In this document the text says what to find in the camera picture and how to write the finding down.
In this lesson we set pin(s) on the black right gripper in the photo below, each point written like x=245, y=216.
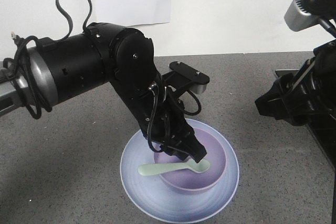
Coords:
x=312, y=95

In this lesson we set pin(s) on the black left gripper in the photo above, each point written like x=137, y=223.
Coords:
x=160, y=115

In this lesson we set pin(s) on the mint green plastic spoon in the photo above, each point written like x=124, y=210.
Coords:
x=160, y=168

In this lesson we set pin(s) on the purple plastic bowl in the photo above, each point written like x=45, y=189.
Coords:
x=188, y=182

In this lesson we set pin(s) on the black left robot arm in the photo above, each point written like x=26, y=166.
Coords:
x=45, y=73

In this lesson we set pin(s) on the light blue plate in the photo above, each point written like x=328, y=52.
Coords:
x=158, y=200

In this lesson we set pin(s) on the black gas cooktop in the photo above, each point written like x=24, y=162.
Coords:
x=322, y=127

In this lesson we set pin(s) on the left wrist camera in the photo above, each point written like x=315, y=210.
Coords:
x=184, y=78

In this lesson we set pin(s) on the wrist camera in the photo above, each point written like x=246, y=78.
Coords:
x=184, y=78
x=303, y=14

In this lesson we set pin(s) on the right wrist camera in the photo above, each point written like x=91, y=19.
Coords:
x=303, y=14

